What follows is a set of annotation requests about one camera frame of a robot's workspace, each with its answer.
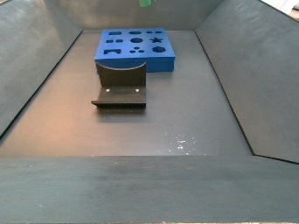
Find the green oval cylinder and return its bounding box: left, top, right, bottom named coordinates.
left=139, top=0, right=152, bottom=7

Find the black curved fixture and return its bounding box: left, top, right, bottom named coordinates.
left=91, top=63, right=145, bottom=108

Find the blue foam shape board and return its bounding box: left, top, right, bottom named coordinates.
left=95, top=28, right=175, bottom=73

